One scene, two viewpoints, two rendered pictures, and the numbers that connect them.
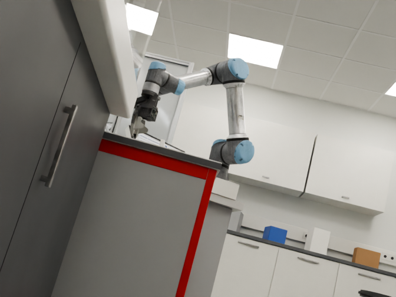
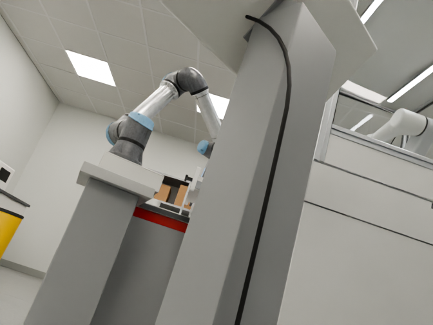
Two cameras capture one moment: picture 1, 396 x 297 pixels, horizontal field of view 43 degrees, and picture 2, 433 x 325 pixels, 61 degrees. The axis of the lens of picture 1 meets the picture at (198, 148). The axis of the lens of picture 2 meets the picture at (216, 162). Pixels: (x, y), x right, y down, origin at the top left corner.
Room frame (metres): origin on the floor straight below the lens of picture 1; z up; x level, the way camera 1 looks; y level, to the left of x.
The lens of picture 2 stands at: (4.11, 0.15, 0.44)
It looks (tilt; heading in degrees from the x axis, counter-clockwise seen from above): 20 degrees up; 177
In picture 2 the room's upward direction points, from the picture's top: 18 degrees clockwise
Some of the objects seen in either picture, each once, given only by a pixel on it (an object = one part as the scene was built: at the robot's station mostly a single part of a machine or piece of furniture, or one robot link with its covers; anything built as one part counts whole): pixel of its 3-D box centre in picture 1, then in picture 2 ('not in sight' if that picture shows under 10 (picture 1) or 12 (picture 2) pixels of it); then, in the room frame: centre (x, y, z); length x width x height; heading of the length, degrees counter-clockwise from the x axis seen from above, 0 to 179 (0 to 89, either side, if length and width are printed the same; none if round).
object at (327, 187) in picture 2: not in sight; (361, 242); (2.55, 0.98, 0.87); 1.02 x 0.95 x 0.14; 0
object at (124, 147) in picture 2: (215, 174); (127, 153); (2.63, -0.13, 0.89); 0.15 x 0.15 x 0.10
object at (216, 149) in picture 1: (222, 153); (136, 129); (2.63, -0.13, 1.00); 0.13 x 0.12 x 0.14; 35
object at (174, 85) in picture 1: (170, 84); (209, 149); (2.27, 0.20, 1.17); 0.11 x 0.11 x 0.08; 35
